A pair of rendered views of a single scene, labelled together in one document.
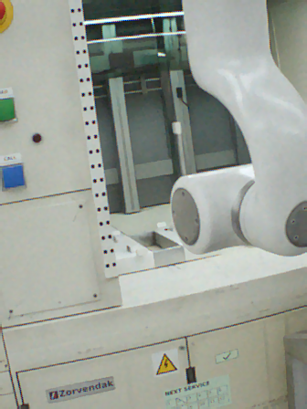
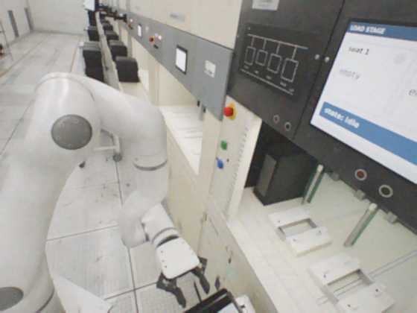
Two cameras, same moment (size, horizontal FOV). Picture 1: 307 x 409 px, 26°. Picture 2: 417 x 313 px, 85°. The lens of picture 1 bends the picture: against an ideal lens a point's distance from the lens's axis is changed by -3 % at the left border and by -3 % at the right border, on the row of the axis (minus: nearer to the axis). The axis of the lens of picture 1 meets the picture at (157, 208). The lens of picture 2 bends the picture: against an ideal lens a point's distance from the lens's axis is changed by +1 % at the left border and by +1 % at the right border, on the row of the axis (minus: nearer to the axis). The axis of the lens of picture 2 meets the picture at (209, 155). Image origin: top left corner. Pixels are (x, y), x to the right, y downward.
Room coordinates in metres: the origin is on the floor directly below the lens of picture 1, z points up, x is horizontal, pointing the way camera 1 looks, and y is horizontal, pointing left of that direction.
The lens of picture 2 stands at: (0.76, -0.61, 1.66)
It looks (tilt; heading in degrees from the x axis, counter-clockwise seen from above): 31 degrees down; 78
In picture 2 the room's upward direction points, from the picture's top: 9 degrees clockwise
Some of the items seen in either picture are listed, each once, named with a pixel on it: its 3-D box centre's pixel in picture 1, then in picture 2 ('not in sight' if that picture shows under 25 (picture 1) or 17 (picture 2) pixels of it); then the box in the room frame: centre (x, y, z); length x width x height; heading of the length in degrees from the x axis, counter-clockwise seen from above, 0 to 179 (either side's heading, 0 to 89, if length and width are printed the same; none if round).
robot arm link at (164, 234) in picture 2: not in sight; (167, 241); (0.77, -0.16, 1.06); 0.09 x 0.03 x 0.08; 25
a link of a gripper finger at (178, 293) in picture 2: not in sight; (174, 295); (0.79, -0.32, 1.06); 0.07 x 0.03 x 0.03; 115
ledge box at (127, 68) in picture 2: not in sight; (126, 69); (0.19, 2.55, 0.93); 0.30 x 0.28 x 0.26; 103
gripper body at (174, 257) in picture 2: not in sight; (175, 258); (0.79, -0.22, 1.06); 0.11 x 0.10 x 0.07; 115
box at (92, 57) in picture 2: not in sight; (92, 57); (-0.49, 3.49, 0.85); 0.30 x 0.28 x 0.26; 105
